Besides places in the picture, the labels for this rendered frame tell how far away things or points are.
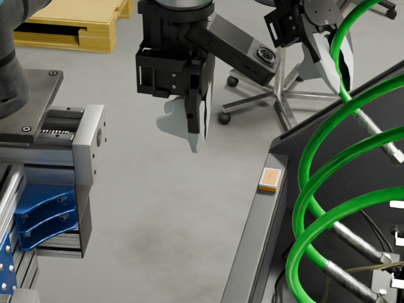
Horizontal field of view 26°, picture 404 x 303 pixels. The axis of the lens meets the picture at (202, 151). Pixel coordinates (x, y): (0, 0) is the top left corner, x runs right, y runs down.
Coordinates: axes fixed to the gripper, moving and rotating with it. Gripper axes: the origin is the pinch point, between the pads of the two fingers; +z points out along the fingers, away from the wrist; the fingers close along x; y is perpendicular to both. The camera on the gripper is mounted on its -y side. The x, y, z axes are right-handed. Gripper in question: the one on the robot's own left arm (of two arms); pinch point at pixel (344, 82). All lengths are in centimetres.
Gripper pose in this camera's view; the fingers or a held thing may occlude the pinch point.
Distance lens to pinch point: 128.7
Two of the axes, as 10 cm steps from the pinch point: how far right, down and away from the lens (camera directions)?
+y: -5.9, 3.0, 7.5
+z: 3.3, 9.4, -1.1
